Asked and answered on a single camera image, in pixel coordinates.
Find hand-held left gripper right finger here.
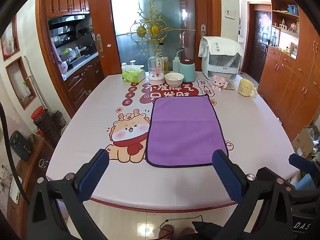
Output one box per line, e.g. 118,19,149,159
212,149,296,240

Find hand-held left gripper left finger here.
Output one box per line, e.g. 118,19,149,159
26,149,110,240

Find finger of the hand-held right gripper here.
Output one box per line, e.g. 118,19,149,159
288,153,320,180

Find purple towel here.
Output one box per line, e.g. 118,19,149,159
146,95,229,168

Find light blue box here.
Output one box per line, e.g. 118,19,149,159
296,174,317,191

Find cardboard box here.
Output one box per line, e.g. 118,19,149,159
291,124,320,158

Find cartoon printed table cover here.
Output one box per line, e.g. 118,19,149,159
46,70,301,214

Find dark cloth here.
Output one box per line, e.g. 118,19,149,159
192,220,226,240

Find wooden side table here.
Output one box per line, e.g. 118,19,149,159
7,134,54,232

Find patterned slipper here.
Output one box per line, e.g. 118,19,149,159
178,227,196,240
158,224,176,240

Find glass jar with red lid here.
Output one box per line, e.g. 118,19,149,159
31,105,62,148

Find wooden floor cabinet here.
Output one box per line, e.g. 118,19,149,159
257,12,320,142

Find black small appliance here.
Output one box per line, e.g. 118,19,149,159
9,130,33,161

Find white box device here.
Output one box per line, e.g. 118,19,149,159
9,176,23,205

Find yellow mug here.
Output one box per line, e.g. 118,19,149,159
237,78,258,98

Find wooden kitchen base cabinet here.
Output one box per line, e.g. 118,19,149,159
63,57,105,117

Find pink plush toy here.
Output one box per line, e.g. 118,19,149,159
212,74,227,92

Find green tissue box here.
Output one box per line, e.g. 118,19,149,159
122,65,146,83

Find white countertop appliance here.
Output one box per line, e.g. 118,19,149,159
201,52,242,82

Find white bowl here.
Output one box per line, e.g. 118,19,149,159
164,72,184,88

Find mint green bottle warmer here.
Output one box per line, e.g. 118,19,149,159
179,59,196,83

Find glass dome with pink figure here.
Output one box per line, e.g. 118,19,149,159
148,56,166,86

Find dark entrance door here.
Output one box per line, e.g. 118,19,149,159
249,3,272,83

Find white squeeze bottle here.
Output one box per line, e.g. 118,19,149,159
172,50,184,72

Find white cloth cover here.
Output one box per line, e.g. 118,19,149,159
198,36,244,59

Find wooden open shelf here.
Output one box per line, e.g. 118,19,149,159
270,0,300,61

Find black range hood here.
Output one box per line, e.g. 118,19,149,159
48,14,93,34

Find gold door ornament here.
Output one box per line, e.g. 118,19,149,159
126,4,176,53

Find frosted glass sliding door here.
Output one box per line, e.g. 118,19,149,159
109,0,197,72

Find thin black cable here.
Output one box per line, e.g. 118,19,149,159
159,214,203,240

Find thick black cord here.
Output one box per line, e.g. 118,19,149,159
0,109,31,205

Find wooden framed wall niche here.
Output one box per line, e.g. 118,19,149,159
0,14,21,62
5,56,37,110

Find white wall switch panel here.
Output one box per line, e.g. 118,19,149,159
224,6,236,19

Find wooden kitchen wall cabinets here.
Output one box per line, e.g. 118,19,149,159
44,0,91,18

